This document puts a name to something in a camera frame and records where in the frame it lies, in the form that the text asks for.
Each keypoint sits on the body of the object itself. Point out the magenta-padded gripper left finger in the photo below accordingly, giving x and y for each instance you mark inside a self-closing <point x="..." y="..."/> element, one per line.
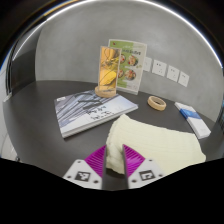
<point x="95" y="161"/>

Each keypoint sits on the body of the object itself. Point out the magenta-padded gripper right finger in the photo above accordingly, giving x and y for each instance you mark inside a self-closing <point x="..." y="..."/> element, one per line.
<point x="133" y="160"/>

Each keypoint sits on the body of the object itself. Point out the cream ribbed towel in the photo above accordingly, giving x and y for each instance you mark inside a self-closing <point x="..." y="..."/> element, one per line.
<point x="160" y="143"/>

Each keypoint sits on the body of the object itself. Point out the grey striped cover book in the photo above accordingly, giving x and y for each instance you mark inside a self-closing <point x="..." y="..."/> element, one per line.
<point x="90" y="111"/>

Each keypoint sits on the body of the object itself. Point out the beige tape roll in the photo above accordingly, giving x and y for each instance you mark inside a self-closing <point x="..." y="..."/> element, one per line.
<point x="150" y="101"/>

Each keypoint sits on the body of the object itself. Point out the white and blue book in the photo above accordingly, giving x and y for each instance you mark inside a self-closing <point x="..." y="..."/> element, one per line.
<point x="193" y="120"/>

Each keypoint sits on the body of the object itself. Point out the green menu stand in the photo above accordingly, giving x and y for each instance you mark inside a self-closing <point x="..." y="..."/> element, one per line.
<point x="131" y="66"/>

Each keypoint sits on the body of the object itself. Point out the ceiling light strip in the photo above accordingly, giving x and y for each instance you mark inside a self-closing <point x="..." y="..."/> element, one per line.
<point x="196" y="29"/>

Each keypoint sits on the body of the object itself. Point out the white wall socket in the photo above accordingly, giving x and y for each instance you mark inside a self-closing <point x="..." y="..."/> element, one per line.
<point x="173" y="73"/>
<point x="159" y="68"/>
<point x="183" y="79"/>
<point x="147" y="64"/>

